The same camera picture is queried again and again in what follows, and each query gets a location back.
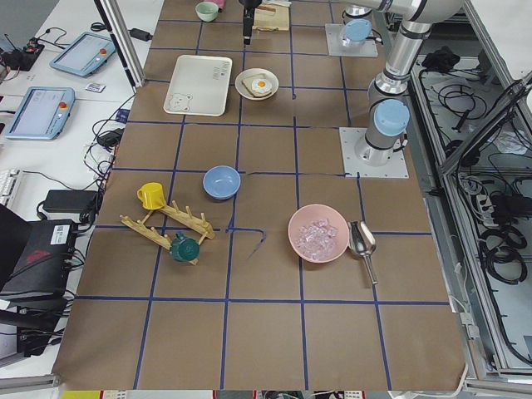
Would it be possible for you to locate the yellow cup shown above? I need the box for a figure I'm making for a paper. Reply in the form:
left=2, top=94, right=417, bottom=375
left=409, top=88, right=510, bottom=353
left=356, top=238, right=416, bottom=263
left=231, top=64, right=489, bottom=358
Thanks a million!
left=136, top=182, right=167, bottom=210

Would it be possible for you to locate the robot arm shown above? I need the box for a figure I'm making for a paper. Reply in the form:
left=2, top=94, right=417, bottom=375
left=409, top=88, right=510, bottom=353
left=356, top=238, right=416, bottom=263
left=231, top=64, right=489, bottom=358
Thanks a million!
left=347, top=0, right=464, bottom=167
left=239, top=0, right=377, bottom=45

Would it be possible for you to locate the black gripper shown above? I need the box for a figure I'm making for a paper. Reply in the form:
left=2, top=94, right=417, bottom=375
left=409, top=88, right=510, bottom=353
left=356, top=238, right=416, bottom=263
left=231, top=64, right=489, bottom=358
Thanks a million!
left=239, top=0, right=262, bottom=45

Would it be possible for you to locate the black computer box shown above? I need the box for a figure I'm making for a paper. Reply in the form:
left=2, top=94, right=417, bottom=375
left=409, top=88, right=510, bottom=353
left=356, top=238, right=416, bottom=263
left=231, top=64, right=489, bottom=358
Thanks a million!
left=0, top=204, right=84, bottom=329

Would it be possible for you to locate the wooden cutting board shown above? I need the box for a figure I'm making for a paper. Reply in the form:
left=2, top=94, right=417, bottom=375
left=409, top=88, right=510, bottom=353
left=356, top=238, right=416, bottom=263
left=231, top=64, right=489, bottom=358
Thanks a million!
left=254, top=2, right=290, bottom=31

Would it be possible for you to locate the cream round plate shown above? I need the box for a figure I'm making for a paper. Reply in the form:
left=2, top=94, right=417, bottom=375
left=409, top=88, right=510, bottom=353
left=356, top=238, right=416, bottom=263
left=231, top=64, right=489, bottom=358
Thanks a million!
left=235, top=68, right=278, bottom=101

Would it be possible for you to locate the dark green cup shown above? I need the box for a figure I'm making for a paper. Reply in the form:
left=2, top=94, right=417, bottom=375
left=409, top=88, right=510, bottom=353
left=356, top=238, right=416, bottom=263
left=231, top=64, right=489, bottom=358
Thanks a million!
left=170, top=232, right=200, bottom=262

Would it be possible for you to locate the lower teach pendant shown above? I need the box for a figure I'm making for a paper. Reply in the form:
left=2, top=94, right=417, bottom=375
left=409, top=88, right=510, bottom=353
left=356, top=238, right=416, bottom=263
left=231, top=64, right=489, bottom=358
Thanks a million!
left=5, top=86, right=76, bottom=140

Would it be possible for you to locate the wooden cup rack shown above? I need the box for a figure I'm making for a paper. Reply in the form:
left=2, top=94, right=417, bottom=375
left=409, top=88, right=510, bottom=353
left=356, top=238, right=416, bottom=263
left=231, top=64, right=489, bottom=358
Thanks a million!
left=119, top=199, right=217, bottom=266

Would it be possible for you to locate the pink bowl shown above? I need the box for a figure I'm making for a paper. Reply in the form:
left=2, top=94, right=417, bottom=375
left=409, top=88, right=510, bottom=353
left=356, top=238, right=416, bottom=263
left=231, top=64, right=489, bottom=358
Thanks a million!
left=288, top=204, right=350, bottom=263

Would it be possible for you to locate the bread slice on plate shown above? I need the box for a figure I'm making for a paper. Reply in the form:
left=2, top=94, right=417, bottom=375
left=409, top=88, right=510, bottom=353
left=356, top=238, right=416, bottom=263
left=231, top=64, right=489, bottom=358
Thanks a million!
left=242, top=74, right=273, bottom=98

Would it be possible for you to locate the metal scoop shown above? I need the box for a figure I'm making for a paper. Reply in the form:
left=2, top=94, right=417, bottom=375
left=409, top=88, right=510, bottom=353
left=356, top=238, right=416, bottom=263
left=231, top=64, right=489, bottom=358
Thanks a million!
left=348, top=220, right=378, bottom=285

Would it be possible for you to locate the green bowl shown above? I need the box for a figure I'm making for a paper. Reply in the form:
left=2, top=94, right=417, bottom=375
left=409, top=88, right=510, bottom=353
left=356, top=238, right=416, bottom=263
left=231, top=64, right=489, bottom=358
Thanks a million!
left=195, top=2, right=219, bottom=22

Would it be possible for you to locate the black power adapter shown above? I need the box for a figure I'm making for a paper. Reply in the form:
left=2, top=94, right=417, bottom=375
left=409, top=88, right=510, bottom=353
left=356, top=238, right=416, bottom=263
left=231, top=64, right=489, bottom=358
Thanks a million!
left=42, top=190, right=96, bottom=214

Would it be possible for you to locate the upper teach pendant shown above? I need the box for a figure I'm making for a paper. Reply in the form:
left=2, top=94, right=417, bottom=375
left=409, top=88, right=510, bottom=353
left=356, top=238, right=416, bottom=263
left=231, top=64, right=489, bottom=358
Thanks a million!
left=49, top=32, right=116, bottom=77

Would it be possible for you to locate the bread slice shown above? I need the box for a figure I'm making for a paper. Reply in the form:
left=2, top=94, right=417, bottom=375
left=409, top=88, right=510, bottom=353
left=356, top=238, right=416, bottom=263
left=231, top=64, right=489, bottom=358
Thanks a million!
left=242, top=74, right=273, bottom=98
left=253, top=26, right=279, bottom=32

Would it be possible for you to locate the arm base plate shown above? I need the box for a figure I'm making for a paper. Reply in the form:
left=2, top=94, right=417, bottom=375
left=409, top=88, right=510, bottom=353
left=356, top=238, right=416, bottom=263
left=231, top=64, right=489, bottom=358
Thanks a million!
left=339, top=127, right=409, bottom=179
left=325, top=23, right=378, bottom=57

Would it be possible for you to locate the blue bowl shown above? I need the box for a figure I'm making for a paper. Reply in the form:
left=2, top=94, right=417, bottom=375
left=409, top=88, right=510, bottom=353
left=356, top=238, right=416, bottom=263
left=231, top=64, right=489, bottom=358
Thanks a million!
left=203, top=165, right=241, bottom=200

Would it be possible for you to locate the fried egg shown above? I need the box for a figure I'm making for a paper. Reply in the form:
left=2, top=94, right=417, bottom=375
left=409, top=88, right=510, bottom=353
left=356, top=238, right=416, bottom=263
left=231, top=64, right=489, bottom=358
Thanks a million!
left=251, top=78, right=273, bottom=96

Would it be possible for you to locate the teach pendant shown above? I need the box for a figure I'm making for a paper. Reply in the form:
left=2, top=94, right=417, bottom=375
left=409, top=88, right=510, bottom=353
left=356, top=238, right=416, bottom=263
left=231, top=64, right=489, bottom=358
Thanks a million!
left=49, top=32, right=116, bottom=77
left=5, top=86, right=76, bottom=140

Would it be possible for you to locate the cream bear tray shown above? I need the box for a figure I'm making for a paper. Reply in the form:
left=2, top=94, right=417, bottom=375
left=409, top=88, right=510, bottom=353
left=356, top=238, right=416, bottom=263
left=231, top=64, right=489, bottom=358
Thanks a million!
left=163, top=55, right=233, bottom=117

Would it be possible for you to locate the ice cubes pile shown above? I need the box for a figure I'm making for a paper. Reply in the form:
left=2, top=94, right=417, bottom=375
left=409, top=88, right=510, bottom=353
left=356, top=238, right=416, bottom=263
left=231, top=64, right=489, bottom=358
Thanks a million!
left=295, top=219, right=338, bottom=260

